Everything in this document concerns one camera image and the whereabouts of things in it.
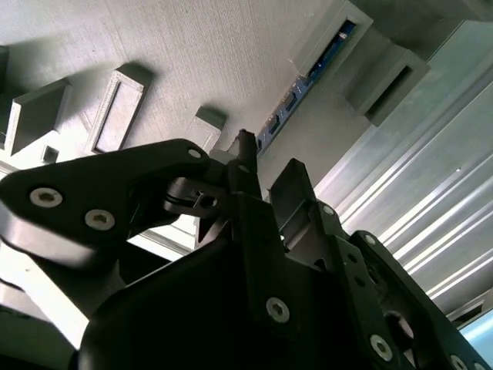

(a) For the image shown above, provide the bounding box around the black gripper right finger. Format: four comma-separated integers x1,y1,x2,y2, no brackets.
270,156,493,370

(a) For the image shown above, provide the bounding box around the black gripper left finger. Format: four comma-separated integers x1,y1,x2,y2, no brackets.
0,129,293,326

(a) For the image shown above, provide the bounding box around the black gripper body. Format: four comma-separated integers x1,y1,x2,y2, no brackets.
68,237,371,370

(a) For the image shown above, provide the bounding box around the blue RAM stick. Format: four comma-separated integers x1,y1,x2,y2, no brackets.
255,18,358,156

